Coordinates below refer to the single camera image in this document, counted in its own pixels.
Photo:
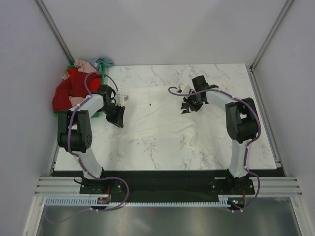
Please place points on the white t shirt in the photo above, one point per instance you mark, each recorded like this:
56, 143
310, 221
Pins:
153, 112

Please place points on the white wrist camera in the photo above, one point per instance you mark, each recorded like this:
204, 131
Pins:
183, 89
121, 99

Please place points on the right aluminium table rail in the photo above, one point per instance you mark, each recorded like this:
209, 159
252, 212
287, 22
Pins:
266, 121

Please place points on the aluminium frame post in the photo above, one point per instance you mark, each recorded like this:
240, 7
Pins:
54, 29
277, 23

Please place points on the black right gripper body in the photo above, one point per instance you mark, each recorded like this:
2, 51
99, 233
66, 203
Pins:
193, 101

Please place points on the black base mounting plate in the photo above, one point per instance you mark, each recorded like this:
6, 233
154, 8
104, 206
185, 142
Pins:
167, 186

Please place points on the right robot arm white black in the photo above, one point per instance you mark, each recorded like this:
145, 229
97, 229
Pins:
242, 122

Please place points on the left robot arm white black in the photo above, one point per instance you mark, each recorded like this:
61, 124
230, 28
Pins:
74, 132

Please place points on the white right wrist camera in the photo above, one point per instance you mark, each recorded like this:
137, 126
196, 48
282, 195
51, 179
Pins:
183, 89

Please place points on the aluminium front frame rail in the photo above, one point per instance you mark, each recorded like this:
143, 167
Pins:
269, 187

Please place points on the red t shirt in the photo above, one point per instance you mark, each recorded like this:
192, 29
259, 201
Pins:
69, 90

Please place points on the white slotted cable duct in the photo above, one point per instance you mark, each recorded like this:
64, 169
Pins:
109, 202

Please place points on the pink t shirt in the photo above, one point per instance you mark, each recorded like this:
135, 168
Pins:
83, 66

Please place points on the left aluminium frame post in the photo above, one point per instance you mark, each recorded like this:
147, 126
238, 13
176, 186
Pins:
54, 29

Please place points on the right aluminium frame post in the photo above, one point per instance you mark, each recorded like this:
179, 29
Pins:
277, 23

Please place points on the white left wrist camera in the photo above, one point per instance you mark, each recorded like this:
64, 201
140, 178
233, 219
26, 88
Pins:
121, 99

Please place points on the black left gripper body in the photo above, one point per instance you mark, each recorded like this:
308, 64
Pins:
113, 112

